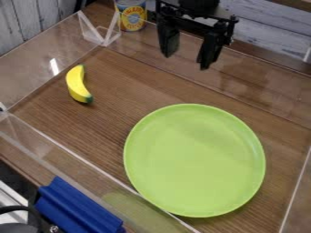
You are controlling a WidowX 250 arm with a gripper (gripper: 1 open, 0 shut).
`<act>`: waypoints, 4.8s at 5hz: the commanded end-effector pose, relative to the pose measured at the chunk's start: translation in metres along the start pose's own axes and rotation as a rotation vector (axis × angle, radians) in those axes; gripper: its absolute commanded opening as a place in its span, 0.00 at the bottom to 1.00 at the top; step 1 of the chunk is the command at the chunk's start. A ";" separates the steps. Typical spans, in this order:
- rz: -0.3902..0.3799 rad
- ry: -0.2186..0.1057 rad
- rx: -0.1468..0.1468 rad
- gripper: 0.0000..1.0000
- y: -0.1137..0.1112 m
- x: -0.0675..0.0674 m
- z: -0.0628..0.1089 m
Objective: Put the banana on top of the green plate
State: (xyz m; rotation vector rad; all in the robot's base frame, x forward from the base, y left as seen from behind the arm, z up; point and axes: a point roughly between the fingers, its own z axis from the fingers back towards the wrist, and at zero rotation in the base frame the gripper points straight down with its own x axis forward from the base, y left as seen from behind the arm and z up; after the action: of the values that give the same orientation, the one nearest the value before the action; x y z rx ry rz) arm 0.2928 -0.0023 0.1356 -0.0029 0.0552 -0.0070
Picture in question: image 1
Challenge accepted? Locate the blue plastic block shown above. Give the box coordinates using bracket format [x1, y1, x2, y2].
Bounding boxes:
[35, 177, 127, 233]

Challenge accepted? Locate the clear acrylic tray wall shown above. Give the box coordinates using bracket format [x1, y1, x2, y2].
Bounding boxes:
[0, 112, 201, 233]

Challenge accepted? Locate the black cable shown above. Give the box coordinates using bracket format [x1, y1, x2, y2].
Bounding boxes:
[0, 205, 44, 233]

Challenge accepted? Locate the yellow toy banana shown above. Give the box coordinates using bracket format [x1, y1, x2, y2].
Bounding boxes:
[66, 65, 94, 104]

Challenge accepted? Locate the green round plate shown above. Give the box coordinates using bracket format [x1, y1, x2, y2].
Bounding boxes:
[123, 104, 266, 218]

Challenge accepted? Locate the yellow blue labelled can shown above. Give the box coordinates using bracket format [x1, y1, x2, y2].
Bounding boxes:
[115, 0, 147, 32]

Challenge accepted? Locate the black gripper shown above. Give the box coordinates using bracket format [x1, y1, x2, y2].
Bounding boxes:
[155, 0, 239, 70]

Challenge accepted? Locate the clear acrylic corner bracket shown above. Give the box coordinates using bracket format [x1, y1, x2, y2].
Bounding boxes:
[78, 11, 122, 47]

